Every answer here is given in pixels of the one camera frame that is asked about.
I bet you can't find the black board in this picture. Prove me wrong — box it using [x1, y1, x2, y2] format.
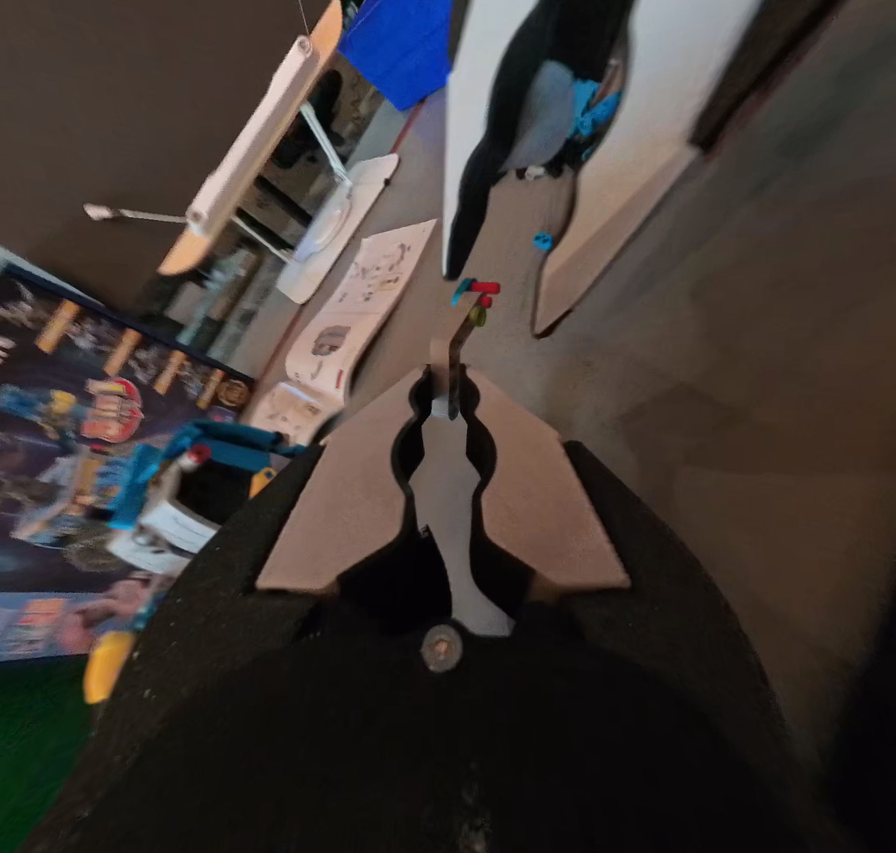
[0, 0, 358, 294]

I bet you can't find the grey blue brick robot model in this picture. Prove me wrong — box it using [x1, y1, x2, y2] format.
[84, 419, 309, 705]

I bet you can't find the green plastic bin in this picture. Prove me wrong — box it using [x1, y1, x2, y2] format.
[0, 657, 95, 853]

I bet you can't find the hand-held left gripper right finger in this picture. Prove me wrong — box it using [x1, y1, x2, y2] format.
[461, 368, 632, 592]

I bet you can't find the pile of small brick pieces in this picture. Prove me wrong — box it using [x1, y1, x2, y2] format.
[514, 72, 624, 182]

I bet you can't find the dark blue robot kit box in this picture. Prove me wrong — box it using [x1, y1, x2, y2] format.
[0, 265, 256, 661]

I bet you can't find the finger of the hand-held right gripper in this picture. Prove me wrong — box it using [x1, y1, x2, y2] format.
[441, 0, 632, 280]
[532, 0, 790, 339]

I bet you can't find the instruction booklet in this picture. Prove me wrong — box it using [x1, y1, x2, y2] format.
[248, 219, 438, 441]

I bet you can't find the white folding stand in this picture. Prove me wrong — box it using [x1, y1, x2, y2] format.
[83, 34, 400, 305]

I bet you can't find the grey angled beam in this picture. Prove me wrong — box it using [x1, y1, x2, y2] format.
[430, 307, 484, 420]

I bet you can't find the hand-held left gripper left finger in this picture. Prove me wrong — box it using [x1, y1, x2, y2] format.
[255, 366, 431, 593]

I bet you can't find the blue plastic bin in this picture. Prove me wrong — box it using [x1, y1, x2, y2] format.
[337, 0, 459, 112]

